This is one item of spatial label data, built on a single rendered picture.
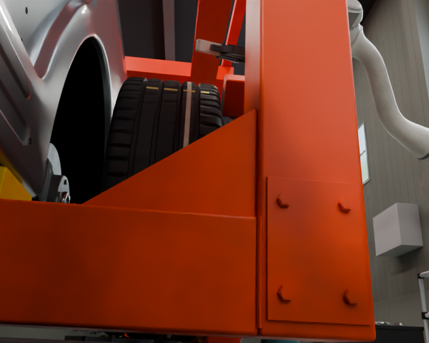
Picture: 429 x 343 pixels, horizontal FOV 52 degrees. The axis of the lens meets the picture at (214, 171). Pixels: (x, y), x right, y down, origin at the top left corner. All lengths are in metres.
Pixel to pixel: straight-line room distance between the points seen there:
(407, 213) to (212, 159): 6.01
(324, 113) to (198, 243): 0.29
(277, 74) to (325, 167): 0.17
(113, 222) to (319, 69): 0.41
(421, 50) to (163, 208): 6.03
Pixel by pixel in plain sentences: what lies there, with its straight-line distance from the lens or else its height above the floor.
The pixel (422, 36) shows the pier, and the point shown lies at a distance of 6.68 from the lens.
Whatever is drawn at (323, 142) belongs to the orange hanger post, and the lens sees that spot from 0.70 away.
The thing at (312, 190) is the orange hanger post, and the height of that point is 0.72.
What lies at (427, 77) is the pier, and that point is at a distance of 6.32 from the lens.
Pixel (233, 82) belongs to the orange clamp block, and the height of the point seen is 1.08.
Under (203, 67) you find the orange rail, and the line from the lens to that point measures 4.33.
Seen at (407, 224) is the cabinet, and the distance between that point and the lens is 6.56.
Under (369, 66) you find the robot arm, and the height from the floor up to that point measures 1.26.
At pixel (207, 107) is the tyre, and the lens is 0.97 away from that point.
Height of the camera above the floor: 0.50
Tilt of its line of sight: 22 degrees up
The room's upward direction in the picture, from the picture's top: 3 degrees clockwise
